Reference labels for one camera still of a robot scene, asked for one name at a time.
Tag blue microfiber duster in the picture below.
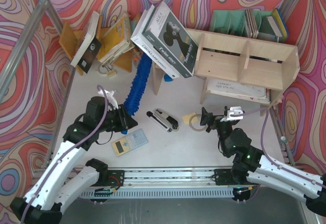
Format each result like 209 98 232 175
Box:
122 53 152 134

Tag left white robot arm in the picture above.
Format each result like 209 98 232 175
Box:
10 96 138 223

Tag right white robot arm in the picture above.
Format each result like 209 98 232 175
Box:
200 106 325 216

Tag light wooden bookshelf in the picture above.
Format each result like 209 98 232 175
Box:
152 27 301 117

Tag yellow sticky note pad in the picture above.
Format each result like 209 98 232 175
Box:
182 113 196 125

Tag masking tape roll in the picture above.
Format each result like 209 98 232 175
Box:
189 114 206 132

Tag yellow calculator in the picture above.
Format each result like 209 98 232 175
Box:
112 129 148 157

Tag beige black stapler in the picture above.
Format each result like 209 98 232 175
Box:
154 108 179 131

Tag spiral notebook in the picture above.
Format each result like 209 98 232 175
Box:
207 78 270 104

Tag brass padlock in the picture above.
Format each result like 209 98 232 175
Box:
98 65 117 77

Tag pens in cup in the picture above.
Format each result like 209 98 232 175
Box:
131 48 143 68

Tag black white paperback book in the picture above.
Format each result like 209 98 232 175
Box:
70 11 102 73

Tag stack of yellow books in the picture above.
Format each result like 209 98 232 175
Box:
98 12 134 65

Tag white Czekolada book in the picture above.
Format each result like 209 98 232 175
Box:
131 5 180 79

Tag yellow wooden book stand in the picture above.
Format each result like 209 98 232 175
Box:
59 15 134 73

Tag Twins story book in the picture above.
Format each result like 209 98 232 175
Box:
142 2 198 78

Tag green desk organizer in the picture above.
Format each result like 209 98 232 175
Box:
209 10 282 43

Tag brown notebooks in organizer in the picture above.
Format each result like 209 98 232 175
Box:
245 8 258 39

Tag blue yellow book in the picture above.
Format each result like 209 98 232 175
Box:
266 8 289 43

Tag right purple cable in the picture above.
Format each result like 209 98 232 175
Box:
234 106 326 186

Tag purple cable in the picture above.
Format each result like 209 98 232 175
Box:
234 106 326 186
20 85 110 222

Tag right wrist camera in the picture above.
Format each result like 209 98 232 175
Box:
221 106 244 122

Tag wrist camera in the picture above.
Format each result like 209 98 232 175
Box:
104 90 119 108
221 106 244 122

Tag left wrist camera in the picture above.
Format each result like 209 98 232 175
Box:
104 90 119 108

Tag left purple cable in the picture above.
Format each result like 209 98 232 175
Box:
20 85 110 222

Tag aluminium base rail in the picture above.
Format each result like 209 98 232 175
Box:
30 166 311 199

